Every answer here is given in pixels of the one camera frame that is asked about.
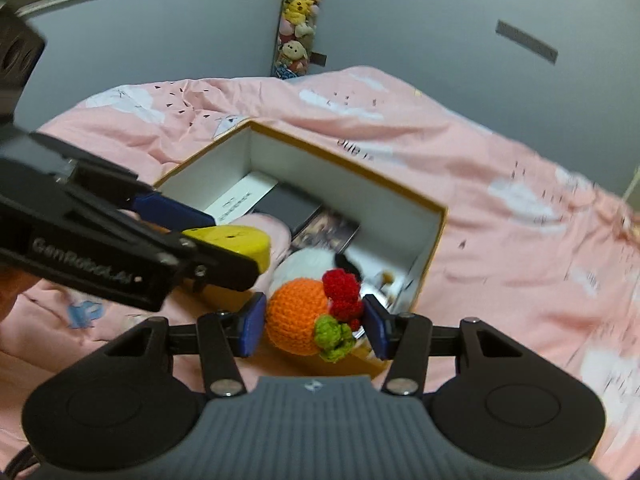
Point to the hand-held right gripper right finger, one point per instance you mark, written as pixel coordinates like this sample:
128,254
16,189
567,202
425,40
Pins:
377,327

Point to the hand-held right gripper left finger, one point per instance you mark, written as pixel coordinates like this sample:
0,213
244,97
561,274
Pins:
252,325

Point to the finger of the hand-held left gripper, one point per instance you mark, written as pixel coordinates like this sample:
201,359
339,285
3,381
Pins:
175,215
230,267

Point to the orange crochet ball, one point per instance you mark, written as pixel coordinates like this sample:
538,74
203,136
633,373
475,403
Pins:
295,315

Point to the pale pink pouch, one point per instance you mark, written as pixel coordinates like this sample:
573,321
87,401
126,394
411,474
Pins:
275,232

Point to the slim white box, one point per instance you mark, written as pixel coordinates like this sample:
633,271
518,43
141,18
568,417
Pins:
240,200

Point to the white plush toy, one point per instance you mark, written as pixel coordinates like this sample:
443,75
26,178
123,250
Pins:
310,265

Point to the dark grey box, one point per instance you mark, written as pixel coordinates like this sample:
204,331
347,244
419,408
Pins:
287,207

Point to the picture card box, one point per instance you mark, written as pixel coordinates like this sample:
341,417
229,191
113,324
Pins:
325,230

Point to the orange cardboard box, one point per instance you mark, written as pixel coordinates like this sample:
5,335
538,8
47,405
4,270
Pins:
320,160

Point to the pink printed blanket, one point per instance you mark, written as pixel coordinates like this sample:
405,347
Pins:
500,160

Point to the hanging column of plush toys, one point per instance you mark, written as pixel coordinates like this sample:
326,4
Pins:
297,10

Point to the small black wall fixture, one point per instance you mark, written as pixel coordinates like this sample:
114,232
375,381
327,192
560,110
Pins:
320,59

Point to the grey wall strip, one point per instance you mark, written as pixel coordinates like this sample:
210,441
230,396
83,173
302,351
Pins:
525,41

